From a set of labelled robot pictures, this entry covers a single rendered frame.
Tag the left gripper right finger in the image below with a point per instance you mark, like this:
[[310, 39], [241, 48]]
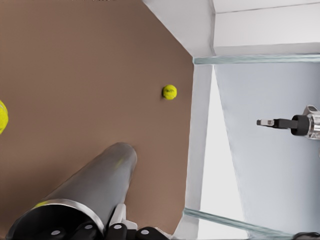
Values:
[[121, 225]]

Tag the pale finger of the right gripper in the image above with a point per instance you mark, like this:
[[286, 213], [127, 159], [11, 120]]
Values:
[[280, 123]]

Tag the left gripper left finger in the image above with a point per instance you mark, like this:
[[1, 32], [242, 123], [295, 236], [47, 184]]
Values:
[[86, 231]]

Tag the grey transparent tennis tube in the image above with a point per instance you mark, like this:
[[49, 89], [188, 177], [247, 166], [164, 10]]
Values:
[[95, 180]]

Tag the yellow tennis ball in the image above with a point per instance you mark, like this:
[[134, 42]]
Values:
[[169, 92], [2, 117]]

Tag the silver frame post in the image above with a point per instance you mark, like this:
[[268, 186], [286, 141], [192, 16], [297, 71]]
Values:
[[250, 59], [225, 220], [198, 137]]

